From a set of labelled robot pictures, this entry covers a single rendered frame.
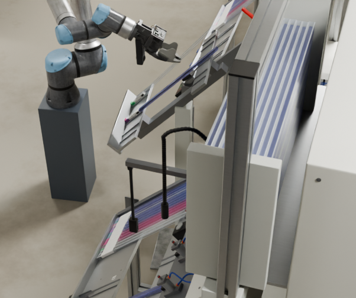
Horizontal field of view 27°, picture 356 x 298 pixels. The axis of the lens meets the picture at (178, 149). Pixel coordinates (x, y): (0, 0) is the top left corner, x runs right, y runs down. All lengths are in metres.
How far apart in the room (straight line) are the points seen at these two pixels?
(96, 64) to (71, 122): 0.28
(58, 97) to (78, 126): 0.16
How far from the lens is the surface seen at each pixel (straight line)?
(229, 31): 3.22
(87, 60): 3.20
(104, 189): 3.66
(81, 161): 3.42
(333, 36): 3.63
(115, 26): 2.75
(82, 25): 2.82
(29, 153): 3.92
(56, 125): 3.32
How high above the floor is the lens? 2.54
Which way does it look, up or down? 41 degrees down
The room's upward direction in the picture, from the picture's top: straight up
